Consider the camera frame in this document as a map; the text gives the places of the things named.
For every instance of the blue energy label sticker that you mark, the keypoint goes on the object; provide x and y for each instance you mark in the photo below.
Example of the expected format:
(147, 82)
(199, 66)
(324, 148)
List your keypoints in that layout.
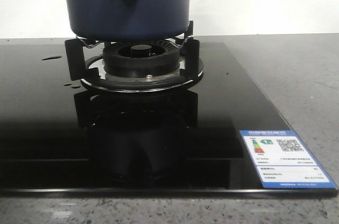
(282, 161)

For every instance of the dark blue pot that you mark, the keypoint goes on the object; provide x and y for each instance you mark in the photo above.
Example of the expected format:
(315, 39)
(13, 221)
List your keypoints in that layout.
(128, 20)

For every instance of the right gas burner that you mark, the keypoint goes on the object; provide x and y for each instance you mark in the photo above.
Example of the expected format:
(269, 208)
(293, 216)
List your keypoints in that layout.
(137, 67)

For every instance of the black glass gas stove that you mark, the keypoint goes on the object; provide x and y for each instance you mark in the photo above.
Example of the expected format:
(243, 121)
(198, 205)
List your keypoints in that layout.
(57, 138)

